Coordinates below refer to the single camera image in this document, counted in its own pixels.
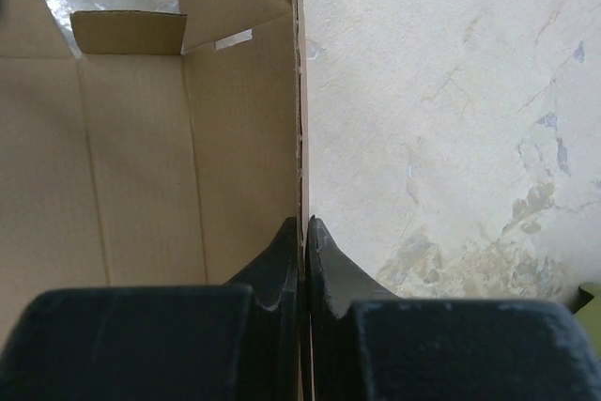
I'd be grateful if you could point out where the olive green plastic basket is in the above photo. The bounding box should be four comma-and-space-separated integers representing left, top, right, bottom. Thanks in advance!
570, 282, 600, 314

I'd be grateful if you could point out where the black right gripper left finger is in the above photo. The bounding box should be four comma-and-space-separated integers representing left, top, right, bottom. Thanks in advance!
1, 218, 299, 400

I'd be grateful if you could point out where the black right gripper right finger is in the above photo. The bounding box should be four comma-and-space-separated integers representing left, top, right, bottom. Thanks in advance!
305, 217, 600, 400

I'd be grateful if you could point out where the brown cardboard box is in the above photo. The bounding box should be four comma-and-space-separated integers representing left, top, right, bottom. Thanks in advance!
0, 0, 312, 401

